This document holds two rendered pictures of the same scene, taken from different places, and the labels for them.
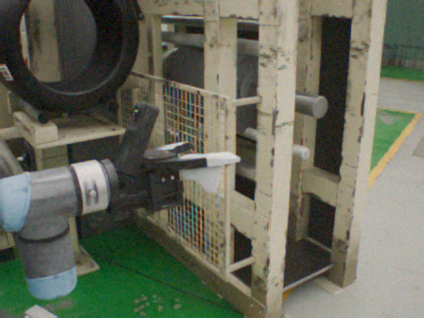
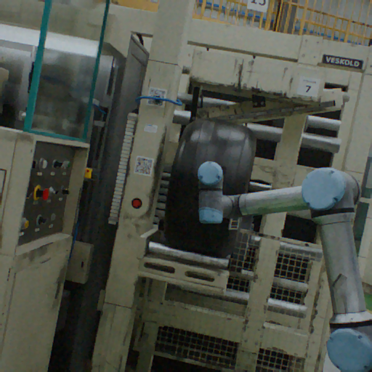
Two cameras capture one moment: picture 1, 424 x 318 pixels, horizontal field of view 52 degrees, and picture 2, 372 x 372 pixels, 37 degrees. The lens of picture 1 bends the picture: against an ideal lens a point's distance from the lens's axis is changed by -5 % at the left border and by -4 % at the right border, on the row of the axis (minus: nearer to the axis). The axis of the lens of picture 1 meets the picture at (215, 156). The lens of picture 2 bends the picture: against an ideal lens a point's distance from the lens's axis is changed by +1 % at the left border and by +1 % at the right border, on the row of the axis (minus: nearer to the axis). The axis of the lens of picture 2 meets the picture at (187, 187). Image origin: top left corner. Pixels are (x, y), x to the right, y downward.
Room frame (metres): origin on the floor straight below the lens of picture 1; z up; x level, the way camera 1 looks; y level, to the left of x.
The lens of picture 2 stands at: (0.27, 2.42, 1.29)
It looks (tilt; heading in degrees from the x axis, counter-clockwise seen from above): 3 degrees down; 312
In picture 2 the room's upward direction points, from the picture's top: 11 degrees clockwise
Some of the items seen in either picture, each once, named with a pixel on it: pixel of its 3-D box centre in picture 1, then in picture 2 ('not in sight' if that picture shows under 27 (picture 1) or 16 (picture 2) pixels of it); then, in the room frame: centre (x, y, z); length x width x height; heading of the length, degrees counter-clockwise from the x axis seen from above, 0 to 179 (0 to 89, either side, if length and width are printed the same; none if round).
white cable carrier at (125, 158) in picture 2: not in sight; (124, 168); (2.05, 0.86, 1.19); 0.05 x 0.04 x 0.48; 125
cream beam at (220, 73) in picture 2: not in sight; (256, 80); (1.87, 0.30, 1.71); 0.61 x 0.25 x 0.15; 35
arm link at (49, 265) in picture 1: (45, 254); not in sight; (0.59, 0.26, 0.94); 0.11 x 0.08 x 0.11; 32
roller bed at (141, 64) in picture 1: (125, 55); (163, 201); (2.20, 0.44, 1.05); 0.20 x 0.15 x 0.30; 35
